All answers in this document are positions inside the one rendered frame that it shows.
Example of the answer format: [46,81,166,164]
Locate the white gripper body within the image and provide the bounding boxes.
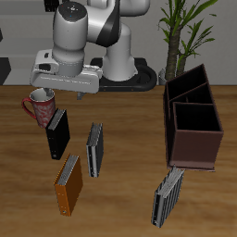
[30,65,104,94]

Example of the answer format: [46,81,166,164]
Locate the black book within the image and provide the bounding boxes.
[45,107,71,161]

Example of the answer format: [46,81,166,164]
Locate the dark grey striped book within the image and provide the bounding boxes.
[85,122,105,179]
[151,166,185,229]

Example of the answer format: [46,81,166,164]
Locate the orange book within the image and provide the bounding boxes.
[54,153,84,218]

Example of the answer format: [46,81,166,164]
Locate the dark brown desk caddy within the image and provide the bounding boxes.
[163,63,225,172]

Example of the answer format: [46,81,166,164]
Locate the red patterned mug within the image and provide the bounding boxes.
[20,87,57,130]

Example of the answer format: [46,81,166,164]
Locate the green pot plant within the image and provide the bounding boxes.
[157,0,219,86]

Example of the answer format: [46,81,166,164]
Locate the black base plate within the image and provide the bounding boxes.
[90,56,158,93]

